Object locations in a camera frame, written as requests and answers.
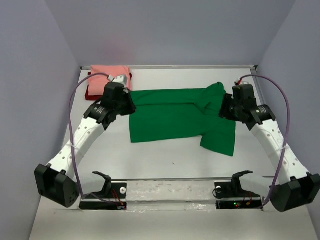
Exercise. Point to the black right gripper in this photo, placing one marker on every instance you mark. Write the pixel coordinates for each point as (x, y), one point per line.
(223, 110)

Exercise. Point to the green t-shirt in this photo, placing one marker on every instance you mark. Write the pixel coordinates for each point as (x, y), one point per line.
(166, 114)

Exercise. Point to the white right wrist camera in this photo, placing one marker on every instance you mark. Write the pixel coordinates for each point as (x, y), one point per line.
(240, 82)

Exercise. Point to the dark red folded t-shirt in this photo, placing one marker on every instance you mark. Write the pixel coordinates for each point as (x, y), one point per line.
(91, 97)

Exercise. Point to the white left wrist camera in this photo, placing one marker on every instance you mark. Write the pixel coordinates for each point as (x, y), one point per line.
(121, 79)

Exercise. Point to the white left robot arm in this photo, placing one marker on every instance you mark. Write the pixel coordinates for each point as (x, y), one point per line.
(59, 179)

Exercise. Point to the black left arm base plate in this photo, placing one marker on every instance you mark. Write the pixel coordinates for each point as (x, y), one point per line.
(114, 200)

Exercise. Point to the pink folded t-shirt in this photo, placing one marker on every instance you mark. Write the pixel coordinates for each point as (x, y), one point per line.
(117, 73)

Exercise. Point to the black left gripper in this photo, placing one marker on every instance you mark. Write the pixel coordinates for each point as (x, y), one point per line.
(133, 107)

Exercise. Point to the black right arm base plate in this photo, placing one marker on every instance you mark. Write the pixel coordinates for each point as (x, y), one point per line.
(229, 198)

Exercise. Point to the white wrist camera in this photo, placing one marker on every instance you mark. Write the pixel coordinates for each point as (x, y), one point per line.
(240, 82)
(121, 79)

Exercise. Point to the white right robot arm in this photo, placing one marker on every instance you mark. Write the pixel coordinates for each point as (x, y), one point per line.
(293, 185)

